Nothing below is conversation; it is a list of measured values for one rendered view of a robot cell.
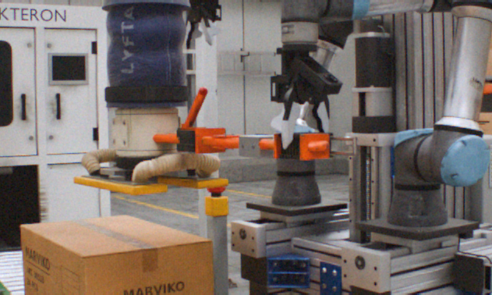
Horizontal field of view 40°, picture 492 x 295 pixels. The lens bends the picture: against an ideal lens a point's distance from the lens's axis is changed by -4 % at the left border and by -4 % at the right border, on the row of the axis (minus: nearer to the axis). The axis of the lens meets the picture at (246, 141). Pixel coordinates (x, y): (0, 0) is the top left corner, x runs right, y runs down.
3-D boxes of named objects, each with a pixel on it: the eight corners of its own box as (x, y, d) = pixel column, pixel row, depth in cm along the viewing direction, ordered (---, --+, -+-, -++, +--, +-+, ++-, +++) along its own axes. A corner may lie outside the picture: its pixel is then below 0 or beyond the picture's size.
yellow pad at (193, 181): (131, 179, 202) (130, 161, 202) (160, 176, 208) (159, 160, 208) (198, 189, 176) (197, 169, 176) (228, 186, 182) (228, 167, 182)
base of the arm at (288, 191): (300, 197, 221) (299, 166, 221) (330, 202, 209) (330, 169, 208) (261, 202, 213) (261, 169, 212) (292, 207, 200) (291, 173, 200)
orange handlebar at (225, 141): (92, 140, 204) (92, 129, 204) (176, 136, 223) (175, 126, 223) (313, 157, 133) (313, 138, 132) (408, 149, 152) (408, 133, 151)
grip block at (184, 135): (175, 152, 166) (174, 127, 166) (207, 150, 173) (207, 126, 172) (194, 154, 160) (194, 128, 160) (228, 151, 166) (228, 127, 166)
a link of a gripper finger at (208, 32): (228, 39, 213) (218, 17, 218) (211, 38, 210) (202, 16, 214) (224, 46, 216) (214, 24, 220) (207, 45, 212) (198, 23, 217)
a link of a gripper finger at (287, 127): (270, 147, 140) (284, 106, 142) (290, 149, 136) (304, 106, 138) (259, 142, 138) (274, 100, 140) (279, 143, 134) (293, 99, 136)
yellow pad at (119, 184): (72, 183, 190) (72, 165, 190) (104, 181, 196) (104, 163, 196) (132, 196, 164) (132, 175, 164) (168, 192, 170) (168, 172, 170)
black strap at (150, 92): (90, 102, 186) (90, 87, 186) (161, 101, 201) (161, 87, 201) (131, 101, 169) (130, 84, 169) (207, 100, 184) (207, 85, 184)
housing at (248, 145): (237, 156, 150) (237, 135, 150) (260, 154, 154) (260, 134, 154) (258, 158, 145) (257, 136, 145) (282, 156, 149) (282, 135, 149)
